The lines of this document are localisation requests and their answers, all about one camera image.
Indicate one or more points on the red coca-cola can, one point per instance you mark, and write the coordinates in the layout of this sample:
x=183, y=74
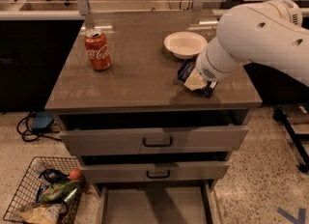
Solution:
x=97, y=49

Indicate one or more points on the bottom grey drawer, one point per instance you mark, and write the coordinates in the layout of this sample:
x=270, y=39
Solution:
x=157, y=203

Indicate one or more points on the yellow snack bag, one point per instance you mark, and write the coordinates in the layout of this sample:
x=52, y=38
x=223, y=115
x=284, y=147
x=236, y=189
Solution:
x=42, y=215

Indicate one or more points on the blue foot pedal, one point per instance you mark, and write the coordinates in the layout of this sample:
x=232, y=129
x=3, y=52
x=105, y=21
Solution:
x=42, y=122

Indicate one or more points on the dark blue rxbar wrapper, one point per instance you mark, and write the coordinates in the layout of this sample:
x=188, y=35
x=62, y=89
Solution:
x=185, y=70

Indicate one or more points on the green snack bag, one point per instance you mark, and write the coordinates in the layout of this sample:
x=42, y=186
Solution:
x=57, y=190

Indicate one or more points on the grey drawer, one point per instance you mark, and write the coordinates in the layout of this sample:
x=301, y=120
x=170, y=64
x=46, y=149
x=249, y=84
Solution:
x=169, y=140
x=157, y=203
x=177, y=171

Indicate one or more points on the white bowl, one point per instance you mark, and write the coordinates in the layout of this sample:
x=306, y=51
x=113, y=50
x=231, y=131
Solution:
x=185, y=45

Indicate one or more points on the middle grey drawer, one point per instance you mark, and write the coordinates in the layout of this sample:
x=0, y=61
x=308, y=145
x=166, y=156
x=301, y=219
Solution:
x=177, y=171

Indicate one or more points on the black wire basket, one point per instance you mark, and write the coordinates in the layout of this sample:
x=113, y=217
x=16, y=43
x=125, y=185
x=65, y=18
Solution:
x=30, y=188

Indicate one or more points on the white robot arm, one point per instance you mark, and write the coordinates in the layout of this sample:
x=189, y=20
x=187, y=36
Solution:
x=267, y=33

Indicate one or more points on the top grey drawer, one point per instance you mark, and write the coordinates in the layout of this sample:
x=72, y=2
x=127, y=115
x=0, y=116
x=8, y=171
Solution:
x=169, y=140

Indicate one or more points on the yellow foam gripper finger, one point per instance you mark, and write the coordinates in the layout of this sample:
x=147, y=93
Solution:
x=195, y=81

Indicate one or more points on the grey drawer cabinet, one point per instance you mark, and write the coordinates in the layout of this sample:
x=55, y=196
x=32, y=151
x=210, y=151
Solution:
x=141, y=90

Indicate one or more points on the black rolling cart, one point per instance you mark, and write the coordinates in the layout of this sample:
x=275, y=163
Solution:
x=290, y=115

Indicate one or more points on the orange ball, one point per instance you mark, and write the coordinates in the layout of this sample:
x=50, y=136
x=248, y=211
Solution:
x=75, y=174

